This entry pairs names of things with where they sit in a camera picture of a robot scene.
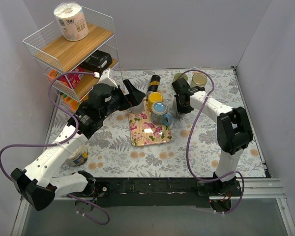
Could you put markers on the blue glazed mug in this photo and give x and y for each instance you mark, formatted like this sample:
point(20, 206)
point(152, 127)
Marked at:
point(159, 114)

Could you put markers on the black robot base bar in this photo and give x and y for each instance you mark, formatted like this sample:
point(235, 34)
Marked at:
point(161, 191)

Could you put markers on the orange snack bag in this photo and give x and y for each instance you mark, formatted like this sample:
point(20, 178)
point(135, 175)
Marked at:
point(53, 74)

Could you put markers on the light green ceramic mug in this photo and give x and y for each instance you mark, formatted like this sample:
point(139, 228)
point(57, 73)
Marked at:
point(180, 75)

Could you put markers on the pink snack box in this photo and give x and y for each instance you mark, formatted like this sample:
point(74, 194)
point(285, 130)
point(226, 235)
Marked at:
point(73, 79)

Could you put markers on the cream mug with black handle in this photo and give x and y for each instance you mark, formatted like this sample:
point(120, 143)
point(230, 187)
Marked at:
point(199, 80)

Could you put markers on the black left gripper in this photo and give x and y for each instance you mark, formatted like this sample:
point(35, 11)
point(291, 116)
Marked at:
point(127, 97)

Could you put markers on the colourful sponge stack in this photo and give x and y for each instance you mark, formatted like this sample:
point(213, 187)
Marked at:
point(72, 104)

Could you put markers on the wrapped toilet paper roll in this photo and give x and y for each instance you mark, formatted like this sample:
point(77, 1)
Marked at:
point(71, 20)

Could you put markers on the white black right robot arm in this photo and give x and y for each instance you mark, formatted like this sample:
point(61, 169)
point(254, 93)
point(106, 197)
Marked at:
point(234, 133)

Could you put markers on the yellow mug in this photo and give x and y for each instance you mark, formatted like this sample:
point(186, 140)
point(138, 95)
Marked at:
point(153, 98)

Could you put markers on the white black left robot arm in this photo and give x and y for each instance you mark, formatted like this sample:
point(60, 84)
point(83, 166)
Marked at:
point(36, 182)

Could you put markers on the white grey mug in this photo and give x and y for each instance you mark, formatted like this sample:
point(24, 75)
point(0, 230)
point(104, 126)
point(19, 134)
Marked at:
point(181, 113)

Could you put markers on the white wire shelf rack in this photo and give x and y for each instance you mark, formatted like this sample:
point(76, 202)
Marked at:
point(52, 51)

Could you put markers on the floral serving tray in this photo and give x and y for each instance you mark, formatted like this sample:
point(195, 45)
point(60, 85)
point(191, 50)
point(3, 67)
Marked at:
point(143, 132)

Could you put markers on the black box on shelf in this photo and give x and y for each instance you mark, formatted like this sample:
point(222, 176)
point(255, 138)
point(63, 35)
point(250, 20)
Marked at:
point(97, 62)

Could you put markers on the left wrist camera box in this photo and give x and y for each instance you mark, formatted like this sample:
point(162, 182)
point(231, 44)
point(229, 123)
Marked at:
point(106, 78)

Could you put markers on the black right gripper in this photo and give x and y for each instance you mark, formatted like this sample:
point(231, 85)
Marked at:
point(184, 92)

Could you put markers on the black cylindrical bottle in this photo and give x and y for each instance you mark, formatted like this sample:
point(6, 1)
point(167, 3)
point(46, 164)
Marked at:
point(153, 84)

